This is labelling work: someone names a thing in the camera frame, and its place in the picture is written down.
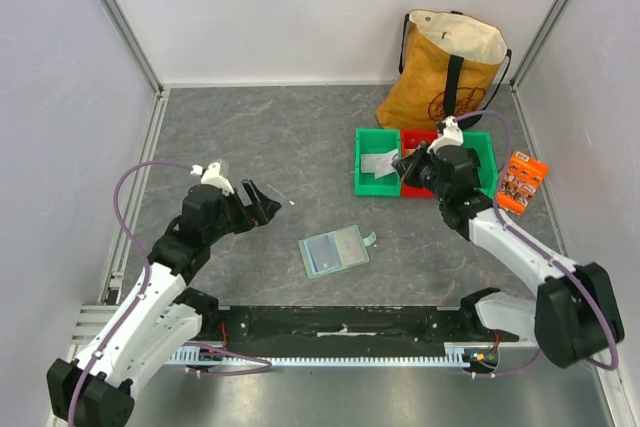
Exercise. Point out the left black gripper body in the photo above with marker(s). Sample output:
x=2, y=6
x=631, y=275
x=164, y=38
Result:
x=232, y=219

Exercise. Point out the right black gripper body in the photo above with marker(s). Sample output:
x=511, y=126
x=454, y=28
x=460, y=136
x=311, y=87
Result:
x=415, y=165

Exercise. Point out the silver credit card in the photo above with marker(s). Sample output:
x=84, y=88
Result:
x=385, y=164

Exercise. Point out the black credit card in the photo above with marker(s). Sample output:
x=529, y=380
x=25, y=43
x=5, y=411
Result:
x=322, y=254

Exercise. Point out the light green card holder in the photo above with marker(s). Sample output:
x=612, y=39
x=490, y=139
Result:
x=350, y=247

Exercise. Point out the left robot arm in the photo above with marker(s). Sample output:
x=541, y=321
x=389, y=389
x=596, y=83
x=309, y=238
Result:
x=161, y=314

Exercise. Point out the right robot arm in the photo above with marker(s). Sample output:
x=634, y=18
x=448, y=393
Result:
x=546, y=273

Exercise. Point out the silver cards in bin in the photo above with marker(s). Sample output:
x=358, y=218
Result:
x=372, y=163

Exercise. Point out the red bin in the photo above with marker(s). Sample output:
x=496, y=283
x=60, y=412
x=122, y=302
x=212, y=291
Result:
x=410, y=139

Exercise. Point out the right green bin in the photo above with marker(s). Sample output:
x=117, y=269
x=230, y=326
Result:
x=480, y=147

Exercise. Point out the green bin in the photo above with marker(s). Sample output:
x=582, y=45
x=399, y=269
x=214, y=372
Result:
x=375, y=141
x=480, y=147

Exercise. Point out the left green bin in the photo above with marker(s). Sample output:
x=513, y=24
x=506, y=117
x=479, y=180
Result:
x=375, y=141

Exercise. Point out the orange packet box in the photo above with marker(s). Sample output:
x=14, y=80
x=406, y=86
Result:
x=523, y=178

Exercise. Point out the yellow tote bag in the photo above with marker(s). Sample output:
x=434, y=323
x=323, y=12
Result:
x=448, y=65

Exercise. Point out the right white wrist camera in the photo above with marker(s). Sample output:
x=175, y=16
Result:
x=449, y=134

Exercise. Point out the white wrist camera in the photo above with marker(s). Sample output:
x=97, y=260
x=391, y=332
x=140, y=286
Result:
x=449, y=134
x=215, y=174

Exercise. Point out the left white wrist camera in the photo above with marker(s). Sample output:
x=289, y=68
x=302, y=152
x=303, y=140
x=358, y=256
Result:
x=215, y=174

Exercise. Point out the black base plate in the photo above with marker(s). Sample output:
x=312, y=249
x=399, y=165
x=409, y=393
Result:
x=343, y=330

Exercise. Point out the aluminium frame rail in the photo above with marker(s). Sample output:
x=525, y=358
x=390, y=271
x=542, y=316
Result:
x=569, y=324

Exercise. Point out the grey cable duct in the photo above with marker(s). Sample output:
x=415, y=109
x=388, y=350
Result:
x=196, y=356

